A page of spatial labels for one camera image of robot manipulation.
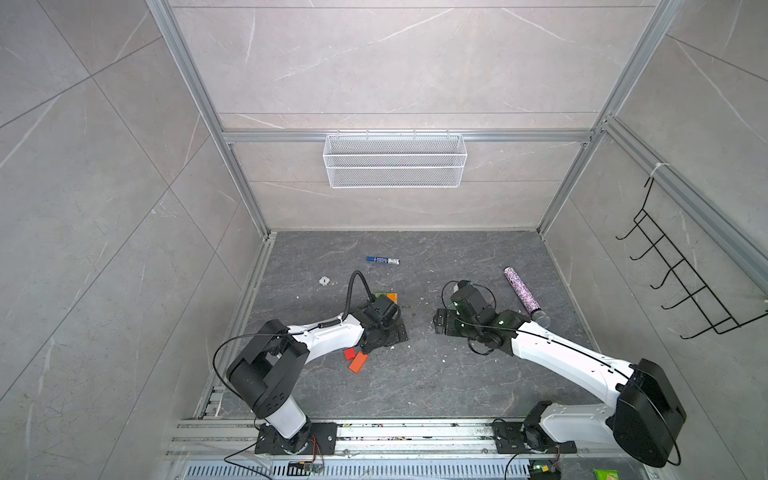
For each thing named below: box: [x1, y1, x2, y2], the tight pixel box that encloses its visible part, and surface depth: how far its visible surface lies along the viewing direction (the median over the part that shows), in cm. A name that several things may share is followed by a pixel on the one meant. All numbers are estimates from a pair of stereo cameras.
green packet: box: [593, 468, 620, 480], surface depth 70 cm
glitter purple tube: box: [503, 266, 542, 315], surface depth 100 cm
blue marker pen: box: [366, 256, 401, 265], surface depth 112 cm
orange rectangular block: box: [348, 351, 368, 374], surface depth 87 cm
